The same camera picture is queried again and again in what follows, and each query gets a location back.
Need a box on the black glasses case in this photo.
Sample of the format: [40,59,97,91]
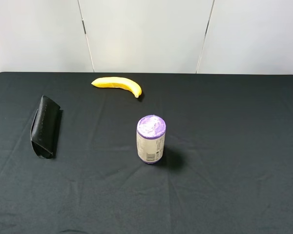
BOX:
[30,95,63,159]

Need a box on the yellow banana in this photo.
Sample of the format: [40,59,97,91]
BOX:
[91,77,142,98]

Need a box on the black tablecloth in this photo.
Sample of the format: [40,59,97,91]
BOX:
[0,72,293,234]

